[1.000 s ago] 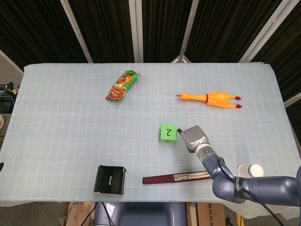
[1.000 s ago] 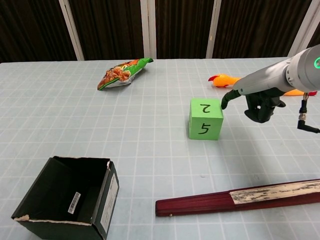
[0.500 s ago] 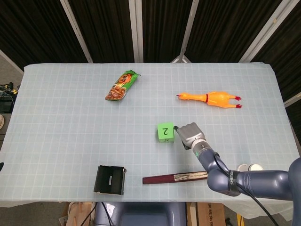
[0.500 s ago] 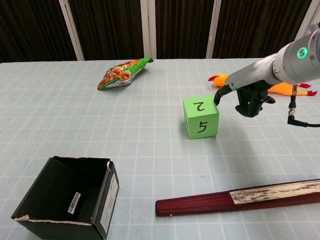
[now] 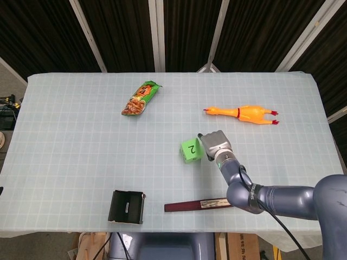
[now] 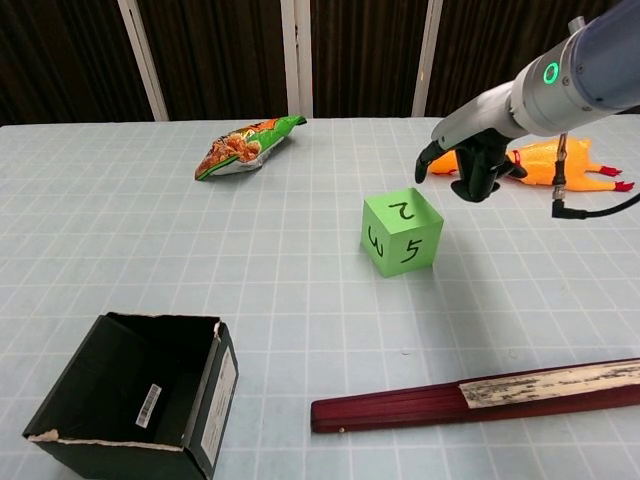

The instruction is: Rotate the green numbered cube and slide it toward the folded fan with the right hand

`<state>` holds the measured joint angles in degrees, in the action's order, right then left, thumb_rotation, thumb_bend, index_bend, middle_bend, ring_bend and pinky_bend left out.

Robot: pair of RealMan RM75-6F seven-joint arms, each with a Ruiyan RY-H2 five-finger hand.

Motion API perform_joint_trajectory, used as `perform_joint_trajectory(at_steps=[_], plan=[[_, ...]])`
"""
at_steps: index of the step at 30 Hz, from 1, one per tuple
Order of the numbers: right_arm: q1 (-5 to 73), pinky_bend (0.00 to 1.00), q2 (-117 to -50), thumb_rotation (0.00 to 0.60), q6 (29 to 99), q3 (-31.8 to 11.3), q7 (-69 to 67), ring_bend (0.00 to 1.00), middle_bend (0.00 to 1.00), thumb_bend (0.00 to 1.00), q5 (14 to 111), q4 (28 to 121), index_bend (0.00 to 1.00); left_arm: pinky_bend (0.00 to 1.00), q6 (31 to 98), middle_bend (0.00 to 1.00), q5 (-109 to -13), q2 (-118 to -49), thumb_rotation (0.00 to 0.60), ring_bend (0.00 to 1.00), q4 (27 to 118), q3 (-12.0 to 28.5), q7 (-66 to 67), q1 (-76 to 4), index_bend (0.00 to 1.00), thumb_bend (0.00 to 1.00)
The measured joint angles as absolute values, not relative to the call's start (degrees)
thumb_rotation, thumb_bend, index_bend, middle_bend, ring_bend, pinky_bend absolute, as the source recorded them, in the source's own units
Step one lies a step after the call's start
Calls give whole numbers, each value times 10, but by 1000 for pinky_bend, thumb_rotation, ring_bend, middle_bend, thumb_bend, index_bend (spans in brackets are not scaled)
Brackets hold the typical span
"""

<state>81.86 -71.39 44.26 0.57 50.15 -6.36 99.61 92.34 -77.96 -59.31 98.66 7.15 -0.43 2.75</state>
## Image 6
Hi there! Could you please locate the dark red folded fan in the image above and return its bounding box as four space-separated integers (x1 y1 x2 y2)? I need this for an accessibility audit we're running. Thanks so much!
310 357 640 434

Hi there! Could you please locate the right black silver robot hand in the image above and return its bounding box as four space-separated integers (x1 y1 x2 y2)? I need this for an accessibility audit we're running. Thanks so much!
414 79 529 204

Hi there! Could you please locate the green cube with handwritten numbers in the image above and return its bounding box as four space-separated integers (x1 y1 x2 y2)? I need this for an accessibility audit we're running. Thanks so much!
359 187 445 279

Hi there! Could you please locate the green snack bag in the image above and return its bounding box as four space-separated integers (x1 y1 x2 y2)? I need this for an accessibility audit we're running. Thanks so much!
194 114 307 182

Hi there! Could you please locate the black cable with angled plug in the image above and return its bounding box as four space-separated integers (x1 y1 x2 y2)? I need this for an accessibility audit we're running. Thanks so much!
550 132 640 221

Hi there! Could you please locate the black open cardboard box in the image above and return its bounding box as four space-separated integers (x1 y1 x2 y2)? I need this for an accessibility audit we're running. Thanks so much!
22 312 240 480

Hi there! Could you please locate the light blue grid tablecloth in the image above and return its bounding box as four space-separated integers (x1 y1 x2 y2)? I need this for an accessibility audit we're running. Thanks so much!
0 115 640 480

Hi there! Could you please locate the white metal frame post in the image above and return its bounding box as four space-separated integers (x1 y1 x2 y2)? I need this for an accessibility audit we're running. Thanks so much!
117 0 170 122
412 0 444 118
279 0 314 120

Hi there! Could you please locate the yellow rubber chicken toy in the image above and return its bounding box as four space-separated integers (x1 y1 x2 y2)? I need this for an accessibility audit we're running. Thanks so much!
429 138 636 194

